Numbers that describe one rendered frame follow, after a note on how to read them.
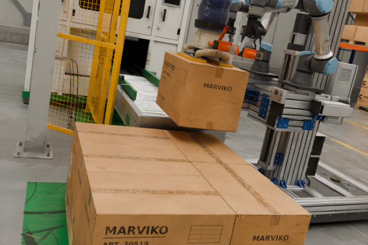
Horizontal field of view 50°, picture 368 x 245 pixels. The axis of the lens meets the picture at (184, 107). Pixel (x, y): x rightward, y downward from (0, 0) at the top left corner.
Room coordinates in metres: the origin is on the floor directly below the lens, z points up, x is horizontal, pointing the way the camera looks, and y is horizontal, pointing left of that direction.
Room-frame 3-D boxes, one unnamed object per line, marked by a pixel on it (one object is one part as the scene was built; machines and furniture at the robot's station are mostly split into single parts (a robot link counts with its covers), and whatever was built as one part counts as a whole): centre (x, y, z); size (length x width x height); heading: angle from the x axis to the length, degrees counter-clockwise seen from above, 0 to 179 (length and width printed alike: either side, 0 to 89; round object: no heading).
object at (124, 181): (2.08, 0.00, 0.34); 1.20 x 1.00 x 0.40; 21
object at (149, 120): (2.82, -0.03, 0.58); 0.70 x 0.03 x 0.06; 111
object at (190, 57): (2.66, 0.02, 1.10); 0.34 x 0.10 x 0.05; 20
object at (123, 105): (3.80, 0.70, 0.50); 2.31 x 0.05 x 0.19; 21
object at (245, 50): (2.12, -0.27, 1.20); 0.08 x 0.07 x 0.05; 20
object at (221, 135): (2.82, -0.03, 0.48); 0.70 x 0.03 x 0.15; 111
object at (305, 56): (2.68, -0.77, 1.20); 0.13 x 0.12 x 0.14; 37
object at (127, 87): (4.15, 0.77, 0.60); 1.60 x 0.10 x 0.09; 21
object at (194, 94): (2.68, -0.08, 0.87); 0.60 x 0.40 x 0.40; 20
